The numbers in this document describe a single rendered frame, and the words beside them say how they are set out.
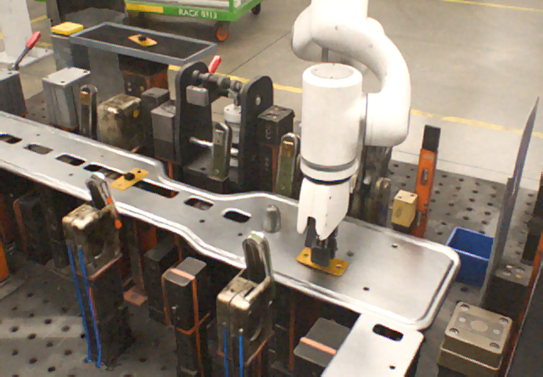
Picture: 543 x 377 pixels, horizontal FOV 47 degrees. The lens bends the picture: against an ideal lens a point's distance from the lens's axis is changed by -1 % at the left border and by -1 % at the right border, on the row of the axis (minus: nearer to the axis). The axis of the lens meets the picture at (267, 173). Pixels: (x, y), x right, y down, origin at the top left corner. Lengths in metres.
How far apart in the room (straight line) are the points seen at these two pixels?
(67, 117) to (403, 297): 0.93
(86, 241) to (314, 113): 0.49
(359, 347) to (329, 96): 0.36
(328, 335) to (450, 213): 0.89
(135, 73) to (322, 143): 0.82
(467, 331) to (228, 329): 0.34
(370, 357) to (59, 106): 0.99
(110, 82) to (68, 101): 2.64
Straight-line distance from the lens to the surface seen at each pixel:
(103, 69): 4.15
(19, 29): 5.11
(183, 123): 1.39
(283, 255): 1.09
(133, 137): 1.51
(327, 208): 0.95
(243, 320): 0.94
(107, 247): 1.19
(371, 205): 1.19
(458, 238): 1.60
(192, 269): 1.08
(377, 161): 1.15
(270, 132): 1.29
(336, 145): 0.90
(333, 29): 0.96
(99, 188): 1.14
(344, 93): 0.87
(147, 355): 1.35
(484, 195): 1.91
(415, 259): 1.11
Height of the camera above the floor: 1.67
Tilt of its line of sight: 30 degrees down
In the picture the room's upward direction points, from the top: straight up
